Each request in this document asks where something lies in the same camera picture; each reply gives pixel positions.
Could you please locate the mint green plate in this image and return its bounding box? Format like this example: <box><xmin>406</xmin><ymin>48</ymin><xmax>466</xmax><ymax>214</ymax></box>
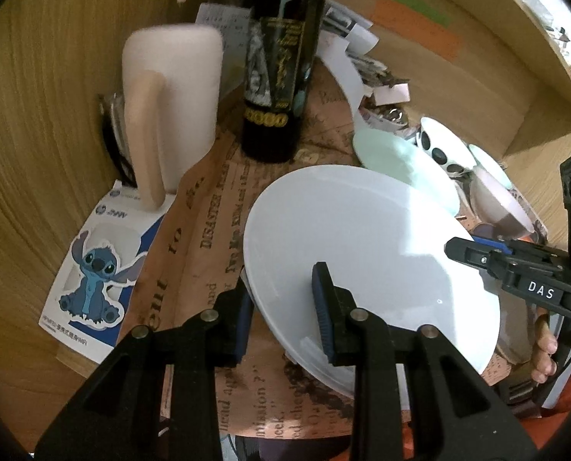
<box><xmin>352</xmin><ymin>129</ymin><xmax>460</xmax><ymax>218</ymax></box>

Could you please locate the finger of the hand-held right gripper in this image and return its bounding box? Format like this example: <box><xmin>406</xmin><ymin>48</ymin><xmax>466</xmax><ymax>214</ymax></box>
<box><xmin>445</xmin><ymin>236</ymin><xmax>519</xmax><ymax>283</ymax></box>
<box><xmin>473</xmin><ymin>234</ymin><xmax>571</xmax><ymax>270</ymax></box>

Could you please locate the mint green bowl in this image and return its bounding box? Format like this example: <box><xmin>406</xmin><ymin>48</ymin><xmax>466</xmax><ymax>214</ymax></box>
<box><xmin>468</xmin><ymin>145</ymin><xmax>513</xmax><ymax>190</ymax></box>

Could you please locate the person's right hand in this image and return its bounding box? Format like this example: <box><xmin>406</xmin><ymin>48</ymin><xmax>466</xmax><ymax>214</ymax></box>
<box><xmin>530</xmin><ymin>314</ymin><xmax>563</xmax><ymax>385</ymax></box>

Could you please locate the green sticky note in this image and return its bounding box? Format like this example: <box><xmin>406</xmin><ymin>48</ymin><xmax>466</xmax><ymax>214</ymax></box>
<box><xmin>386</xmin><ymin>0</ymin><xmax>452</xmax><ymax>27</ymax></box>

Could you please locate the stack of newspapers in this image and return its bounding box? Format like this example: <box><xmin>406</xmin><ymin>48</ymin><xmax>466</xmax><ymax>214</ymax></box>
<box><xmin>321</xmin><ymin>0</ymin><xmax>411</xmax><ymax>92</ymax></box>

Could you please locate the pink bowl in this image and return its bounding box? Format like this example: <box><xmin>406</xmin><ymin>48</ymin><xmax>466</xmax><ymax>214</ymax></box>
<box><xmin>470</xmin><ymin>166</ymin><xmax>536</xmax><ymax>241</ymax></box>

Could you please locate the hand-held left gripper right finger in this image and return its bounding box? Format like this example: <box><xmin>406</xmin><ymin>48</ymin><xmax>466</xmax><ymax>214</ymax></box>
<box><xmin>311</xmin><ymin>262</ymin><xmax>539</xmax><ymax>461</ymax></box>

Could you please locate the white bowl with black spots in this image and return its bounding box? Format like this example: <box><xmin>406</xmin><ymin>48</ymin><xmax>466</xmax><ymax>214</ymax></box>
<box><xmin>417</xmin><ymin>116</ymin><xmax>478</xmax><ymax>178</ymax></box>

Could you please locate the white paper strip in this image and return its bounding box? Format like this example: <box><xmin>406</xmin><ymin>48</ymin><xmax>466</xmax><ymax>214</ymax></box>
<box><xmin>317</xmin><ymin>24</ymin><xmax>377</xmax><ymax>130</ymax></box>

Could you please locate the cream mug with handle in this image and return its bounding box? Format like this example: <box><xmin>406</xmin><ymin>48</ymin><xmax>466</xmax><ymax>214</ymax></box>
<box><xmin>121</xmin><ymin>24</ymin><xmax>224</xmax><ymax>209</ymax></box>

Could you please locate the blue white card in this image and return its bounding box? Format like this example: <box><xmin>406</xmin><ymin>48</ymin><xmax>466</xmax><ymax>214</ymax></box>
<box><xmin>38</xmin><ymin>180</ymin><xmax>178</xmax><ymax>366</ymax></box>

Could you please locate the dark wine bottle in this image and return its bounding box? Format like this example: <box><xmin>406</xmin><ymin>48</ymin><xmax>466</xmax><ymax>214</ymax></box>
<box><xmin>241</xmin><ymin>0</ymin><xmax>325</xmax><ymax>164</ymax></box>

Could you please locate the newspaper print mat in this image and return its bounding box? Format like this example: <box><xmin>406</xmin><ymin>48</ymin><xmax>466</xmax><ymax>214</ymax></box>
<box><xmin>146</xmin><ymin>58</ymin><xmax>550</xmax><ymax>461</ymax></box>

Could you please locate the white printed paper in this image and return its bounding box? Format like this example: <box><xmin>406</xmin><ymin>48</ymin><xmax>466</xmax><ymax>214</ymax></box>
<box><xmin>194</xmin><ymin>2</ymin><xmax>255</xmax><ymax>41</ymax></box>

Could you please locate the orange sticky note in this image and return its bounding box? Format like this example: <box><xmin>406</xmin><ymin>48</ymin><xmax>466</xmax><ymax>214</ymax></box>
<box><xmin>373</xmin><ymin>0</ymin><xmax>461</xmax><ymax>61</ymax></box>

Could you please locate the white plate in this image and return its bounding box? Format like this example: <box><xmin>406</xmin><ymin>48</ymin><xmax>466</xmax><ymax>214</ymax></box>
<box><xmin>242</xmin><ymin>164</ymin><xmax>501</xmax><ymax>397</ymax></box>

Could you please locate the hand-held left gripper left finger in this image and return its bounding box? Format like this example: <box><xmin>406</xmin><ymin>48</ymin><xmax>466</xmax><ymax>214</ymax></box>
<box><xmin>36</xmin><ymin>276</ymin><xmax>256</xmax><ymax>461</ymax></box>

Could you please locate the small bowl of trinkets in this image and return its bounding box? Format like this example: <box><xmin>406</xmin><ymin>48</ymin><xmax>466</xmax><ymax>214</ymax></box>
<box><xmin>362</xmin><ymin>98</ymin><xmax>418</xmax><ymax>135</ymax></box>

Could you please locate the blue cartoon sticker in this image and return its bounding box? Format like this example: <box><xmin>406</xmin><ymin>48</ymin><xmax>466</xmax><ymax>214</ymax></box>
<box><xmin>57</xmin><ymin>230</ymin><xmax>148</xmax><ymax>330</ymax></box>

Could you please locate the small white card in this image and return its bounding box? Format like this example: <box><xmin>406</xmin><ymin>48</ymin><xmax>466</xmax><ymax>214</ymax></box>
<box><xmin>374</xmin><ymin>84</ymin><xmax>410</xmax><ymax>105</ymax></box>

